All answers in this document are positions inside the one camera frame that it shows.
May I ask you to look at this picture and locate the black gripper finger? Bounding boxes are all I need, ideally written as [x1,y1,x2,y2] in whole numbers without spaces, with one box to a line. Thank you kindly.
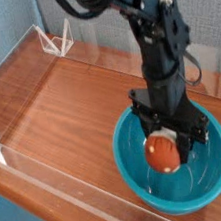
[176,132,194,164]
[141,123,155,138]

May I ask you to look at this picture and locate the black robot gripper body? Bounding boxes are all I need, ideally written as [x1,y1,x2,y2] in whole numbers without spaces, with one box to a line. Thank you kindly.
[128,88,210,144]

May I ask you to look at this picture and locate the brown plush mushroom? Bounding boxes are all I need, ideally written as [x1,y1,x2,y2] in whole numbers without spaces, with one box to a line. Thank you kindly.
[144,128,181,174]

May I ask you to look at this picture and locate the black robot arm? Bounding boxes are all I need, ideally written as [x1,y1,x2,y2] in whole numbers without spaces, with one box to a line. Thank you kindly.
[56,0,209,164]

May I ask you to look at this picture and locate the blue plastic bowl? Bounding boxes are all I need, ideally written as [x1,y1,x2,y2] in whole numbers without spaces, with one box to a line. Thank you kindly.
[112,106,221,215]

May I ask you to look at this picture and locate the clear acrylic back barrier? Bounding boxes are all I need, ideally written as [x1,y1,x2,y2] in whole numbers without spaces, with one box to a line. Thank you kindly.
[67,41,221,99]

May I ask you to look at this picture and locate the clear acrylic barrier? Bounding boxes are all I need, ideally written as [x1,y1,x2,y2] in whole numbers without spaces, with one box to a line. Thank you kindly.
[0,24,56,136]
[67,41,221,99]
[0,143,172,221]

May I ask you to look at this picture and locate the clear acrylic front barrier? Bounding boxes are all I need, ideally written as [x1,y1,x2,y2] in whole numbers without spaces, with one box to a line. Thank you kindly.
[0,143,172,221]

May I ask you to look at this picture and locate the clear acrylic left barrier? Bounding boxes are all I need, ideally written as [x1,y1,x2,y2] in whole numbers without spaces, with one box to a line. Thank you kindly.
[0,24,56,136]

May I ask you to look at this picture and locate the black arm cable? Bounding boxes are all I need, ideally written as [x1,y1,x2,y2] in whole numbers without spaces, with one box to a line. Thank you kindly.
[175,47,205,89]

